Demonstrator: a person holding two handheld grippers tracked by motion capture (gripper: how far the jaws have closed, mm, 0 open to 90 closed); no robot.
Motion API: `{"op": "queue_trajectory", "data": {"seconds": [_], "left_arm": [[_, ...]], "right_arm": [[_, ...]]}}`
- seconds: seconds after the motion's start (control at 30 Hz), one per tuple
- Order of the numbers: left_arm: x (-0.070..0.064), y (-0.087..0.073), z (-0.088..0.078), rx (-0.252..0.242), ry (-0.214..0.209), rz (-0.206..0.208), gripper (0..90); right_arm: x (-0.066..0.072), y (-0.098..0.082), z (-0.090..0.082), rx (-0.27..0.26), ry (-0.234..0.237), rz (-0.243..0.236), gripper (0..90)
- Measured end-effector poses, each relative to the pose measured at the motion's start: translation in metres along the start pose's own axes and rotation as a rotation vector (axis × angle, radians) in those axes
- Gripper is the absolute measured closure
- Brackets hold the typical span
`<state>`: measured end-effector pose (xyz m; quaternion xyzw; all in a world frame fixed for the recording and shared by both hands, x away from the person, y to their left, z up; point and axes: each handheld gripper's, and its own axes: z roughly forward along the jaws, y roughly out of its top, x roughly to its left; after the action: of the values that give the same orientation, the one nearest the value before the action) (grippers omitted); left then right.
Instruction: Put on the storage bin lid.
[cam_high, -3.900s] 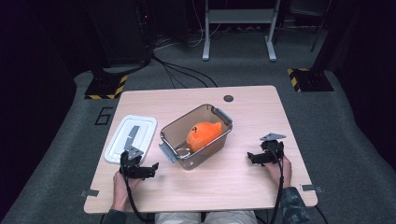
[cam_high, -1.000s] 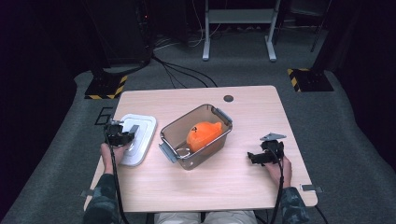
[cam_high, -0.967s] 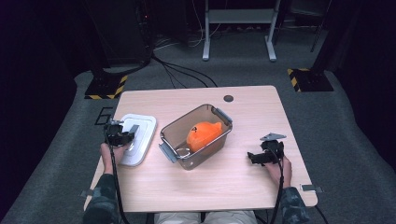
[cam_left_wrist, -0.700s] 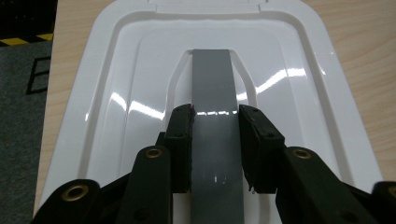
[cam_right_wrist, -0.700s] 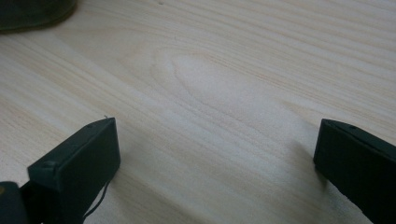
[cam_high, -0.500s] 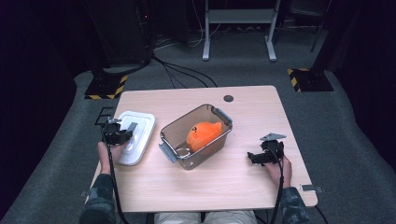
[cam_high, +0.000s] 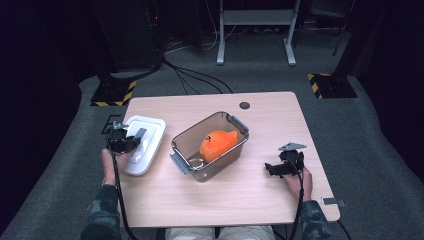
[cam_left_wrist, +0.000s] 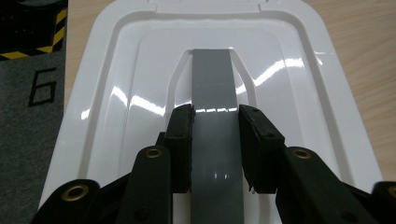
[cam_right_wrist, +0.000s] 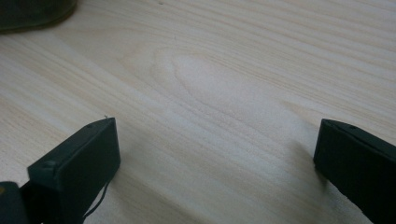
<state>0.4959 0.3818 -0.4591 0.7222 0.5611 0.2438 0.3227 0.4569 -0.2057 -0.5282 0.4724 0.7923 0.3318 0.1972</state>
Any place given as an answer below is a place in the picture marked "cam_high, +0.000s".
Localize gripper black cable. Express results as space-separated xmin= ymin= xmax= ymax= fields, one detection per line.
xmin=288 ymin=158 xmax=306 ymax=240
xmin=105 ymin=133 xmax=138 ymax=240

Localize white box lid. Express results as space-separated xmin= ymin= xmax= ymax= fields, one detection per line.
xmin=122 ymin=114 xmax=167 ymax=177

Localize orange plush toy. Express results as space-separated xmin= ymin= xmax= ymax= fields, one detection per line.
xmin=199 ymin=129 xmax=240 ymax=165

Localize person's right hand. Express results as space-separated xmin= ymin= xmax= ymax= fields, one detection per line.
xmin=282 ymin=165 xmax=314 ymax=204

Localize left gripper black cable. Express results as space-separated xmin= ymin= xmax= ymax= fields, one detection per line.
xmin=105 ymin=133 xmax=138 ymax=240

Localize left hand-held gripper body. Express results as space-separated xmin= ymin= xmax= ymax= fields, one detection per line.
xmin=105 ymin=120 xmax=134 ymax=154

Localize black cable under table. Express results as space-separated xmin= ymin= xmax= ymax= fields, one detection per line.
xmin=335 ymin=219 xmax=353 ymax=240

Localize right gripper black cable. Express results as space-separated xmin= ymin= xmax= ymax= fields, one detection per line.
xmin=288 ymin=158 xmax=306 ymax=240

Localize black stand with striped base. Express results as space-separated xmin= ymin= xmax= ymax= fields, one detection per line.
xmin=87 ymin=0 xmax=138 ymax=108
xmin=306 ymin=0 xmax=371 ymax=100

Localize transparent brown storage box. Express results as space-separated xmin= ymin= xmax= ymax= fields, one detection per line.
xmin=169 ymin=110 xmax=251 ymax=184

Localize person's left hand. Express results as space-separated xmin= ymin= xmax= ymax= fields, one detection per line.
xmin=101 ymin=147 xmax=136 ymax=188

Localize black equipment cabinet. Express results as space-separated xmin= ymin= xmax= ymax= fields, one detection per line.
xmin=90 ymin=0 xmax=165 ymax=72

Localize white metal stand frame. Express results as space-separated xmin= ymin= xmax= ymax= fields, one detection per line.
xmin=216 ymin=0 xmax=302 ymax=67

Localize person's legs in beige pants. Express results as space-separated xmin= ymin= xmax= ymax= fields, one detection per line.
xmin=165 ymin=225 xmax=275 ymax=240

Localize black floor cables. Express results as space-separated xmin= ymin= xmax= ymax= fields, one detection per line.
xmin=162 ymin=56 xmax=234 ymax=96

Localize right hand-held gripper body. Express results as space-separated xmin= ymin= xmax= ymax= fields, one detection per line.
xmin=277 ymin=141 xmax=308 ymax=177

